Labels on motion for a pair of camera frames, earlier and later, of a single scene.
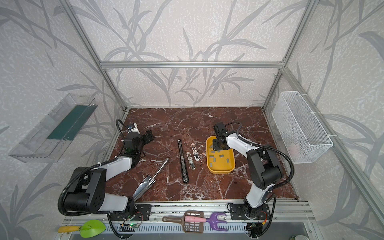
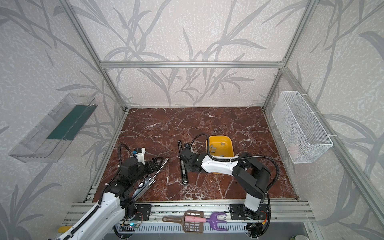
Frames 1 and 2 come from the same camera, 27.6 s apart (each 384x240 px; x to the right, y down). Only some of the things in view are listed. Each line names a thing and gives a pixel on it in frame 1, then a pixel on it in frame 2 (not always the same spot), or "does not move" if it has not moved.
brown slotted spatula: x=196 y=227 does not move
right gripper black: x=217 y=141 → x=185 y=153
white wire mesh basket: x=303 y=137 does not move
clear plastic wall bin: x=48 y=141 does not move
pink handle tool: x=194 y=219 does not move
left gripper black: x=144 y=137 → x=151 y=165
